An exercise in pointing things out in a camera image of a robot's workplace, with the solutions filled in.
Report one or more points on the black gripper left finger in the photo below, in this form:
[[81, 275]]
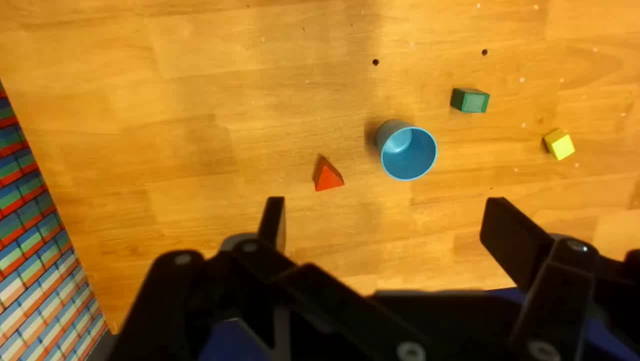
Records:
[[275, 223]]

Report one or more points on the yellow wooden cube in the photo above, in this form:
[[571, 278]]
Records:
[[558, 145]]

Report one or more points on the green wooden block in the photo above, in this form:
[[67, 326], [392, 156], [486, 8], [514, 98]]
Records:
[[471, 100]]

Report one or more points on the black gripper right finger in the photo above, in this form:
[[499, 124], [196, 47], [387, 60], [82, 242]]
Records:
[[510, 233]]

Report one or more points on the colourful patterned backdrop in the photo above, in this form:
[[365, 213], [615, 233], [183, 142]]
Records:
[[27, 268]]

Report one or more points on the red triangular wooden block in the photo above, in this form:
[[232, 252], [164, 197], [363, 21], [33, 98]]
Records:
[[327, 177]]

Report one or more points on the blue plastic cup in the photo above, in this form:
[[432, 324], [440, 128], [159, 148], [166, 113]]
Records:
[[406, 156]]

